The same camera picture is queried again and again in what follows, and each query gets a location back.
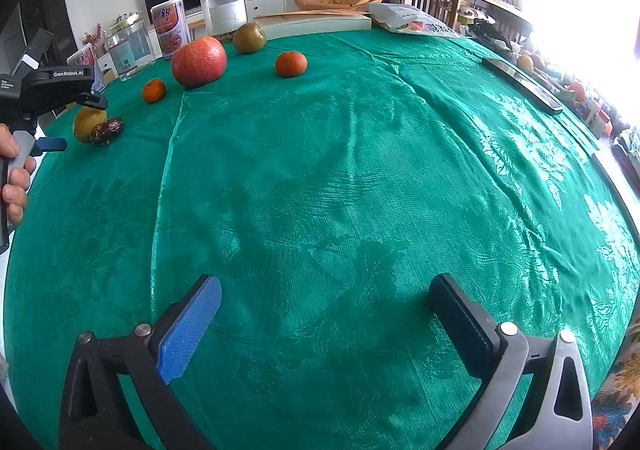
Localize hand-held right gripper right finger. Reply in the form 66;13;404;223
430;273;593;450

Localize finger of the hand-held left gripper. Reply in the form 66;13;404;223
75;91;108;110
12;130;67;159

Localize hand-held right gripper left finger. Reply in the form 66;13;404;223
59;275;222;450

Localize yellow round citrus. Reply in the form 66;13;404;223
72;106;109;145

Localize small tangerine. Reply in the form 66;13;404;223
274;50;308;78
141;78;167;104

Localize large red apple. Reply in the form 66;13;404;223
170;35;228;89

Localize green brown pear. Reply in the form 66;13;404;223
232;22;267;55

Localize person's left hand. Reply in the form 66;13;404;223
0;125;37;230

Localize red and white tin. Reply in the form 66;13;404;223
66;43;107;94

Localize red flowers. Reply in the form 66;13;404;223
81;22;107;51

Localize glass jar with gold lid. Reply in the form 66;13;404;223
103;12;154;82

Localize red label can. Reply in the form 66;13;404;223
150;0;190;62

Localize clear jar with black lid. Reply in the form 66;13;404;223
198;0;249;44

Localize floral patterned blanket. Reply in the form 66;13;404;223
589;340;640;450

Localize green tablecloth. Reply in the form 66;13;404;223
2;23;640;450

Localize white flat box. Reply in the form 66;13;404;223
253;9;374;39

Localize black phone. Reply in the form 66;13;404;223
481;57;564;116

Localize basket of toys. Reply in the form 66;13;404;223
515;50;618;141

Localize white plastic bag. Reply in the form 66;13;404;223
366;1;467;40

